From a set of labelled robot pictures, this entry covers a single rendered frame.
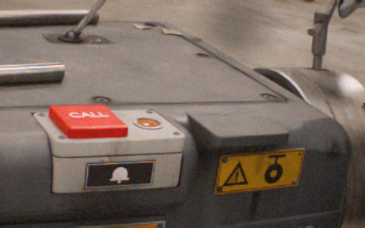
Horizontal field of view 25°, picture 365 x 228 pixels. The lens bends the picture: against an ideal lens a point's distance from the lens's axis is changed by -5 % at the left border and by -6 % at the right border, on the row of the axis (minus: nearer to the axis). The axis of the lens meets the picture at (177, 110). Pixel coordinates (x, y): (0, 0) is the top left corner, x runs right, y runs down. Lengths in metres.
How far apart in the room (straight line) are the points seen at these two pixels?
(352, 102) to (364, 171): 0.10
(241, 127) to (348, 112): 0.32
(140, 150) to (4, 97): 0.16
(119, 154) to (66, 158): 0.05
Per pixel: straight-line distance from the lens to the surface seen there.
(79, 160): 0.78
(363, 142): 1.16
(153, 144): 0.81
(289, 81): 1.17
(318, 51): 1.23
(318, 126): 0.96
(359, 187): 1.15
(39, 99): 0.87
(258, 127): 0.88
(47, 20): 1.18
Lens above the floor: 1.53
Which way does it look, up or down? 18 degrees down
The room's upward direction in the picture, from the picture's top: 9 degrees clockwise
